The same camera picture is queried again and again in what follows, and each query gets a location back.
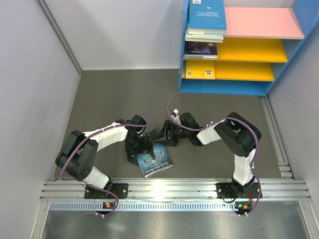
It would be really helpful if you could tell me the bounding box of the teal blue book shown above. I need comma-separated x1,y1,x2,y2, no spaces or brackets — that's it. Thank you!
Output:
187,0,227,35

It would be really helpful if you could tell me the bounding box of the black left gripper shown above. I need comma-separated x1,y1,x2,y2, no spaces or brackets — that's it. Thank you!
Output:
126,134,154,165

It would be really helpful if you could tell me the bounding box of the yellow book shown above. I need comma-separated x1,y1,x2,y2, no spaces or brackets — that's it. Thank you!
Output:
184,60,215,80

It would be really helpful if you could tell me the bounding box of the aluminium mounting rail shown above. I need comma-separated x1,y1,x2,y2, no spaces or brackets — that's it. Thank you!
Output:
40,179,311,212

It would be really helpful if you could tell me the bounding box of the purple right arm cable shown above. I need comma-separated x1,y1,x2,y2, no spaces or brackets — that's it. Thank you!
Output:
166,94,262,217

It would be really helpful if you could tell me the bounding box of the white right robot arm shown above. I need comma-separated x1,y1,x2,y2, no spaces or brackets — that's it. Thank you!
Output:
154,110,262,198

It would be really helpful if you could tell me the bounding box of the blue bookshelf with coloured shelves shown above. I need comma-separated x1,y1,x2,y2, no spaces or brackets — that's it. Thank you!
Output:
179,0,319,96

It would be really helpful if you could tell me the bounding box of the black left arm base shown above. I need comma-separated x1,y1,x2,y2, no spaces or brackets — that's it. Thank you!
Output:
81,182,128,199

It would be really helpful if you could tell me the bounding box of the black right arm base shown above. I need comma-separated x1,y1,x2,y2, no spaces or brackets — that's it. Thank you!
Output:
216,177,263,202

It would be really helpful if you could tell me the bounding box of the navy blue book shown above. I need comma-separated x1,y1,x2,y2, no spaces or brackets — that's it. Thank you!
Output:
137,143,173,178

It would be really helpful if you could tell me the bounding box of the grey book with circle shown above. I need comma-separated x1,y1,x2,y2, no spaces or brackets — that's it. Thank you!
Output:
185,33,224,43

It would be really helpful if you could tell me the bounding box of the purple galaxy cover book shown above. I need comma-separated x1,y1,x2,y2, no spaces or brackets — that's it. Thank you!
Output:
184,41,218,59

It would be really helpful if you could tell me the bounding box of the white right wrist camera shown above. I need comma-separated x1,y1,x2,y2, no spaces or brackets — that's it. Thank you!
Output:
170,109,181,124

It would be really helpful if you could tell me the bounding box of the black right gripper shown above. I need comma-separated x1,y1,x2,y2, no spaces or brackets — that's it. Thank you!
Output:
154,120,191,147

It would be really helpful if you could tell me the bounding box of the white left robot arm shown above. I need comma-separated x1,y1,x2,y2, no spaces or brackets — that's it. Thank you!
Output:
55,114,155,198

